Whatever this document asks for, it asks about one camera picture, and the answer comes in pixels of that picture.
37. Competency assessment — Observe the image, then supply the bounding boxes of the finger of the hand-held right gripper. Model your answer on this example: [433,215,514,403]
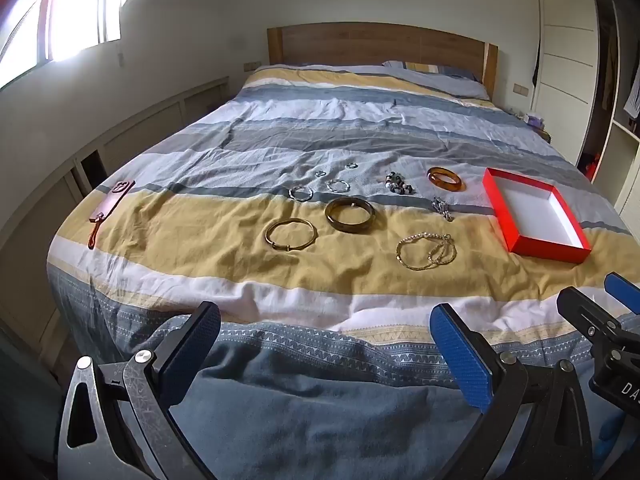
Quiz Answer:
[604,272,640,311]
[556,286,631,356]

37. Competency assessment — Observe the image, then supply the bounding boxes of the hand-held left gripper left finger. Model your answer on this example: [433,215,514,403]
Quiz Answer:
[59,301,222,480]

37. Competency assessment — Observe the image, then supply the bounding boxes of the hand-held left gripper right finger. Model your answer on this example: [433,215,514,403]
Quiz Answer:
[429,302,593,480]

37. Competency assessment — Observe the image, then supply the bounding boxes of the silver chain necklace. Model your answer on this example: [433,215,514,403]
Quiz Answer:
[427,238,457,267]

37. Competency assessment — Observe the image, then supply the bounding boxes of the red cardboard box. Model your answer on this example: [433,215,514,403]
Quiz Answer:
[482,168,592,265]

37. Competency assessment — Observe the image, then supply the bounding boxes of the pearl chain necklace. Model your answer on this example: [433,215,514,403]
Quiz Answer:
[396,232,443,272]

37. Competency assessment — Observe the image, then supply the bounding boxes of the thin gold bangle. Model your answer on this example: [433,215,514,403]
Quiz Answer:
[265,218,318,252]

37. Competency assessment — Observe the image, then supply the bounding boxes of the dark green bangle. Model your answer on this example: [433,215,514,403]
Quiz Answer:
[324,197,376,234]

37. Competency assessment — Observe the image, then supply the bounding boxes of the open white shelf unit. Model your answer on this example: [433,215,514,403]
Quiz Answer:
[612,120,640,231]

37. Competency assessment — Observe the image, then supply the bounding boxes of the amber bangle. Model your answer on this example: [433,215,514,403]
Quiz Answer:
[427,167,467,192]

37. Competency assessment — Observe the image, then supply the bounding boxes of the phone in pink case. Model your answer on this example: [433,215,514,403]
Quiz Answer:
[87,180,135,250]

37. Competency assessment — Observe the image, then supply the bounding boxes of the wooden nightstand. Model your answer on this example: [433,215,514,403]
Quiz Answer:
[520,110,553,143]

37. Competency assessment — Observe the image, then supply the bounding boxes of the hanging clothes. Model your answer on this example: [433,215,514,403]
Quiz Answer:
[597,0,640,121]

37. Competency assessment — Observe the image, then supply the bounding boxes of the white wardrobe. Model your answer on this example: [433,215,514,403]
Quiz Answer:
[530,0,601,161]

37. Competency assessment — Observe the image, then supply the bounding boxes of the striped pillow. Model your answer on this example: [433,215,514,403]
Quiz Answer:
[382,60,491,101]

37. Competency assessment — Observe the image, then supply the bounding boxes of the wooden headboard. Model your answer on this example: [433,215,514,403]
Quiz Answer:
[266,22,499,101]

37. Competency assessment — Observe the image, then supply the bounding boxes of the window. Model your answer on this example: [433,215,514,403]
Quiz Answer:
[0,0,156,91]

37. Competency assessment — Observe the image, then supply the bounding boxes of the dark stone bead bracelet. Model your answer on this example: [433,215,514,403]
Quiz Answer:
[384,172,416,196]

